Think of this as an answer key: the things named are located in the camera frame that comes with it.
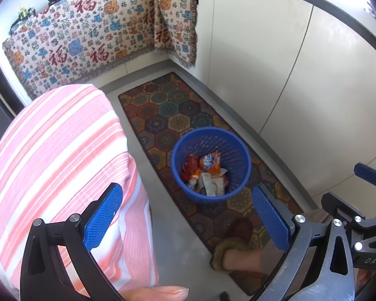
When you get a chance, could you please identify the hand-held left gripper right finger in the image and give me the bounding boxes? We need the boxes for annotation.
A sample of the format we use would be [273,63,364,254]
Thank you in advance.
[251,184,356,301]

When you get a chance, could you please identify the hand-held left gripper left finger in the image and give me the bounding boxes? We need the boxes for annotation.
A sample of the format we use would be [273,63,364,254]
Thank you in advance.
[19,182,124,301]

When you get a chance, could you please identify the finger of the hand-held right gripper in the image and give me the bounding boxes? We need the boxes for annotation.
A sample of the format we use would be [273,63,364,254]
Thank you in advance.
[354,162,376,189]
[320,192,368,226]

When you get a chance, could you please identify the white printed paper wrapper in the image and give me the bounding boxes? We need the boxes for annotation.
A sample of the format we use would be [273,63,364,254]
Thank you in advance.
[203,174,227,196]

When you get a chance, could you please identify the orange snack packet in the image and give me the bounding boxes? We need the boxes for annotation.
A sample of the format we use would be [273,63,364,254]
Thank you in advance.
[200,152,221,173]

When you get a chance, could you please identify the dark red wrapper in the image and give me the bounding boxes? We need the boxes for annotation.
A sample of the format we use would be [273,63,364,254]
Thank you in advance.
[184,155,201,179]

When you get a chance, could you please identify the blue plastic mesh basket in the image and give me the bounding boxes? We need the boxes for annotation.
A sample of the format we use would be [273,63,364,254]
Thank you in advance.
[171,127,252,204]

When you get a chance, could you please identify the person's right hand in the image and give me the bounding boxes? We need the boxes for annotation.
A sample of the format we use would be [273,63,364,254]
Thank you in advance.
[357,269,370,290]

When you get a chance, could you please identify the person's left hand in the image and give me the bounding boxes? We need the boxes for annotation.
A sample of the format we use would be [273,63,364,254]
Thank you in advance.
[122,285,189,301]

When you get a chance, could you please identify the brown fuzzy slipper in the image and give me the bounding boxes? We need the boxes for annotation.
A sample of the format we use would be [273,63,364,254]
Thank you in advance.
[211,218,254,272]

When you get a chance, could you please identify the pink white striped tablecloth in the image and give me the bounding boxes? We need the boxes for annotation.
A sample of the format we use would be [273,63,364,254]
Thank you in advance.
[0,83,160,292]

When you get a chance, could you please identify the hexagon patterned rug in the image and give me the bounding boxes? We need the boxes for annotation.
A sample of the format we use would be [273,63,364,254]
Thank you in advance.
[117,72,304,297]

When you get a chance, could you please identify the white kitchen base cabinets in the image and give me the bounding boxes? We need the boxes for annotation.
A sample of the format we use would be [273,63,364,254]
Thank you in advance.
[194,0,376,207]

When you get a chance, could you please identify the large printed blanket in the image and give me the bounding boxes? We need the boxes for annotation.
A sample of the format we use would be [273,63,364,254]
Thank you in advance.
[2,0,155,93]

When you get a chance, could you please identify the small printed blanket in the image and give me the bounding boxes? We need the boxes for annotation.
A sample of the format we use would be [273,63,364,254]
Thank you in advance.
[153,0,198,69]

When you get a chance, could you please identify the black seasoning bottle rack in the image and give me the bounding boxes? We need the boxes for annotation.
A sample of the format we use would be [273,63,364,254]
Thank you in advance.
[9,6,36,35]

